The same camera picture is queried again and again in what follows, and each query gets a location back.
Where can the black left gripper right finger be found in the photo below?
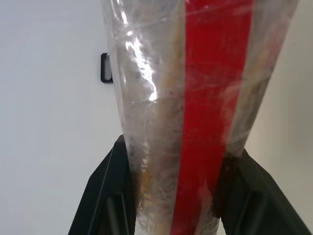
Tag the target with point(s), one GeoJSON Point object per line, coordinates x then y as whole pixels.
{"type": "Point", "coordinates": [259, 210]}

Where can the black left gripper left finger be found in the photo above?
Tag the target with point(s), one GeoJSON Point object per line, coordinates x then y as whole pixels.
{"type": "Point", "coordinates": [110, 195]}

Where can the clear bottle with red tape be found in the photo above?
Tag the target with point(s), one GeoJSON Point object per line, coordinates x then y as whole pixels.
{"type": "Point", "coordinates": [207, 85]}

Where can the marker pen box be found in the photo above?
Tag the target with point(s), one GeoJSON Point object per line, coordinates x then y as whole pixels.
{"type": "Point", "coordinates": [103, 68]}

